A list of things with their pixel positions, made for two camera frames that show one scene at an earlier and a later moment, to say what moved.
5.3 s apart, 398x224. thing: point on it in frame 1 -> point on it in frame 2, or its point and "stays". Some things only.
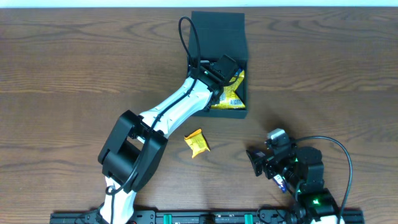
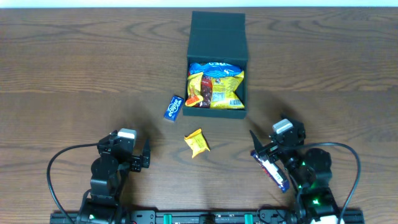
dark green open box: (212, 34) stays
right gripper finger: (257, 158) -> (257, 142)
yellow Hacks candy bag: (229, 99) stays
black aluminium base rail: (209, 216) stays
